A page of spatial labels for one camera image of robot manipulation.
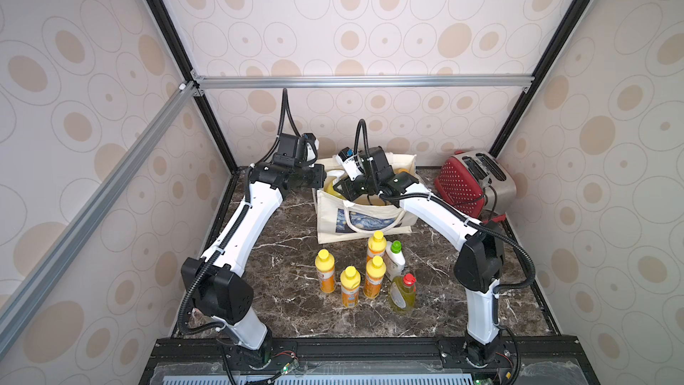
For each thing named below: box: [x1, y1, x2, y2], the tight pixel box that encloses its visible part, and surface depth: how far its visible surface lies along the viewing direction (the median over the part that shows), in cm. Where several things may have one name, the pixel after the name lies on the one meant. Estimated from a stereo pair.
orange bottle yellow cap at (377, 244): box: [366, 229, 388, 257], surface depth 76 cm
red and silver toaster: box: [433, 150, 518, 222], surface depth 95 cm
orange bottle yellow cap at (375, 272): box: [363, 254, 387, 300], surface depth 71 cm
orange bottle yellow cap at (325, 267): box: [314, 248, 336, 294], surface depth 72 cm
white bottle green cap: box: [382, 239, 406, 282], surface depth 79 cm
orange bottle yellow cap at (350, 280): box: [339, 265, 361, 308], surface depth 69 cm
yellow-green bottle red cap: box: [389, 272, 418, 314], surface depth 73 cm
